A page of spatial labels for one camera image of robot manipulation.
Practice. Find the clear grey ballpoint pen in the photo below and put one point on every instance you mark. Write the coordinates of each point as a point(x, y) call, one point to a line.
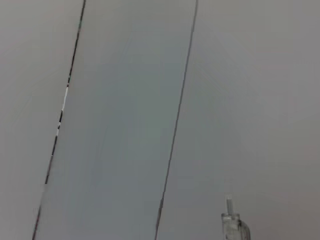
point(232, 225)

